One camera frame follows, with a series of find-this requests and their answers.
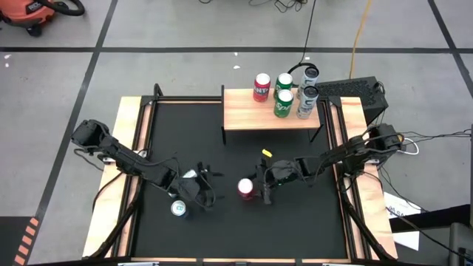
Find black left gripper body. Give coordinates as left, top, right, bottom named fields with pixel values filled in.
left=176, top=177, right=210, bottom=211

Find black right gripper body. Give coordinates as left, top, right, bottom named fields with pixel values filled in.
left=266, top=158, right=308, bottom=188

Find red Fanta strawberry can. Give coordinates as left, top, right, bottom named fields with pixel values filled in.
left=237, top=177, right=256, bottom=201
left=253, top=72, right=272, bottom=103

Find green Sprite can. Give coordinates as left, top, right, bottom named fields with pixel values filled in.
left=273, top=72, right=294, bottom=99
left=273, top=89, right=295, bottom=118

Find white Celsius can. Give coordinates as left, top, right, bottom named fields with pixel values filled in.
left=296, top=85, right=319, bottom=120
left=297, top=66, right=320, bottom=93

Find white paper sheet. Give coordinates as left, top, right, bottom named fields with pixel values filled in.
left=383, top=191, right=422, bottom=252

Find black floor strip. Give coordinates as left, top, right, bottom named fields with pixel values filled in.
left=389, top=204, right=473, bottom=233

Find grey box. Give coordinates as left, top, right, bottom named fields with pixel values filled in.
left=449, top=222, right=473, bottom=266

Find orange shop vacuum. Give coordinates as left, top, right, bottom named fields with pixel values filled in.
left=0, top=0, right=86, bottom=37

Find wooden shelf black metal frame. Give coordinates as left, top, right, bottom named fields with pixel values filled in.
left=220, top=84, right=324, bottom=146

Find wood and black table frame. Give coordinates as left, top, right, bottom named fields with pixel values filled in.
left=83, top=83, right=399, bottom=266

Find white cable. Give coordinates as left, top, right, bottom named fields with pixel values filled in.
left=400, top=136, right=421, bottom=156

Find black power cable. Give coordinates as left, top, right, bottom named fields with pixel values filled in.
left=287, top=0, right=319, bottom=77

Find yellow cable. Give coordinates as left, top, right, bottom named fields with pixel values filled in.
left=348, top=0, right=372, bottom=79

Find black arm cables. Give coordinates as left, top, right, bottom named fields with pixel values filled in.
left=401, top=128, right=473, bottom=144

